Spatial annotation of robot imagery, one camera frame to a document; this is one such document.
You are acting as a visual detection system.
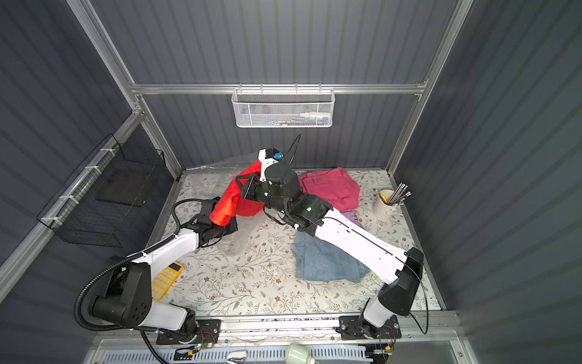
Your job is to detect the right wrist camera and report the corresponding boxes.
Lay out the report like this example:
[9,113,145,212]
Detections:
[259,148,283,182]

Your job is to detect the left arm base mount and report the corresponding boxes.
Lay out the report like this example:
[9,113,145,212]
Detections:
[156,319,222,345]

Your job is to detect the pale green lamp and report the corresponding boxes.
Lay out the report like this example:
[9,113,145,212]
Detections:
[284,343,319,364]

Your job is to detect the pink cloth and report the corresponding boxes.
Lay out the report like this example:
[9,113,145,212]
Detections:
[299,168,360,212]

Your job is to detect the clear plastic vacuum bag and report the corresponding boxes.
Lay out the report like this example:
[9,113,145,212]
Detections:
[181,152,266,256]

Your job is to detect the red cloth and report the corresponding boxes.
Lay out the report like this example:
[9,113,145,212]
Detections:
[210,160,264,226]

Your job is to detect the floral table mat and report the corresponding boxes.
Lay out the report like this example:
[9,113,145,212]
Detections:
[160,170,416,316]

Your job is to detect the white wire mesh basket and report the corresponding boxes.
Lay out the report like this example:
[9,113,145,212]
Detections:
[231,89,336,128]

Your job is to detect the blue grey cloth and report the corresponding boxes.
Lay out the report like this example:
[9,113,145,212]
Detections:
[291,232,370,283]

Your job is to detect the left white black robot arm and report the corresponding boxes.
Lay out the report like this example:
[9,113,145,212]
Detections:
[74,197,237,338]

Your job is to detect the black wire mesh basket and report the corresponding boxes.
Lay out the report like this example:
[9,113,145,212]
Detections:
[37,138,167,248]

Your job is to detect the bundle of pens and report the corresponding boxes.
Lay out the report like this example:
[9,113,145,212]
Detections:
[388,183,412,206]

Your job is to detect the white pen cup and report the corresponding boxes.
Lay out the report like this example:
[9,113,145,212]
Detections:
[372,190,400,221]

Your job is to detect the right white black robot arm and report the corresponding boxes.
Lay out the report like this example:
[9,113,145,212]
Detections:
[234,162,424,329]

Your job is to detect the purple cloth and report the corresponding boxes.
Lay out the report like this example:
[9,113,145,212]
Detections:
[342,210,363,228]

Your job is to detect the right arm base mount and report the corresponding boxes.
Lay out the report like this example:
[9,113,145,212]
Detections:
[335,315,402,341]

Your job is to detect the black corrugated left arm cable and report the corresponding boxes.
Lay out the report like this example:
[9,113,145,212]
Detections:
[73,197,210,364]

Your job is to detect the yellow object on mat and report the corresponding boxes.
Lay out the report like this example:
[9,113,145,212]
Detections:
[151,262,183,301]

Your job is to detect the items in white basket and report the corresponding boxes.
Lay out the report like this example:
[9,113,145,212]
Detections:
[265,112,332,127]

